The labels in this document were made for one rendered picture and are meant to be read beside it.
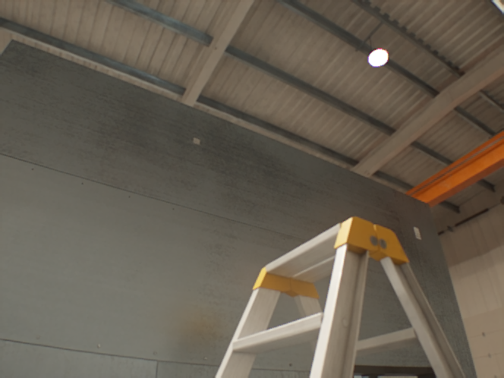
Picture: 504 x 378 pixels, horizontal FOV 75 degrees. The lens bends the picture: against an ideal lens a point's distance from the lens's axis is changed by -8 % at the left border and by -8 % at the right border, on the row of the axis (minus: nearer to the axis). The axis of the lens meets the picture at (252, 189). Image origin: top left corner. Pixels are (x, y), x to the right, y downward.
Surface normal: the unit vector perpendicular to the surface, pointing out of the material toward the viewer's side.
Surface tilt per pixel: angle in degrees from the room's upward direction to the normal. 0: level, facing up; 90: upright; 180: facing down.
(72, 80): 90
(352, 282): 88
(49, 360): 90
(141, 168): 90
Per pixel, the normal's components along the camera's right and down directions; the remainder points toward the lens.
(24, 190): 0.50, -0.49
